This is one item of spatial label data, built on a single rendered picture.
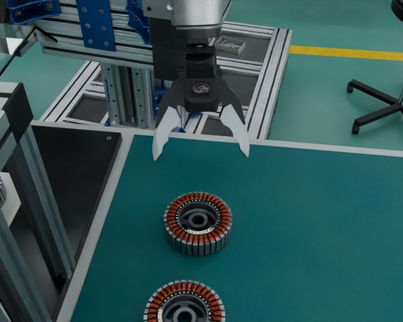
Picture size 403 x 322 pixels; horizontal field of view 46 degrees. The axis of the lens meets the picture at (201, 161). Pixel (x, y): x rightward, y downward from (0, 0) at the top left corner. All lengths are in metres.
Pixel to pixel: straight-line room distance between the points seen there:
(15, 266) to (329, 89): 2.04
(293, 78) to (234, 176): 1.63
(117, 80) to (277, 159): 0.74
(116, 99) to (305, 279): 0.98
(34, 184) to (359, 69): 2.21
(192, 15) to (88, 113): 1.30
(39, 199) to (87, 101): 1.41
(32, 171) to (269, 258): 0.40
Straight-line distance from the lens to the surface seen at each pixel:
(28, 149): 0.58
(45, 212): 0.64
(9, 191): 0.89
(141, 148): 0.96
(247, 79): 2.09
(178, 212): 0.79
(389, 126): 2.32
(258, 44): 2.34
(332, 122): 2.26
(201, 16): 0.69
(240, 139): 0.74
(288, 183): 0.90
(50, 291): 0.76
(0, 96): 0.51
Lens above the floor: 1.40
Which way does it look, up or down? 44 degrees down
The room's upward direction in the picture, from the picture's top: straight up
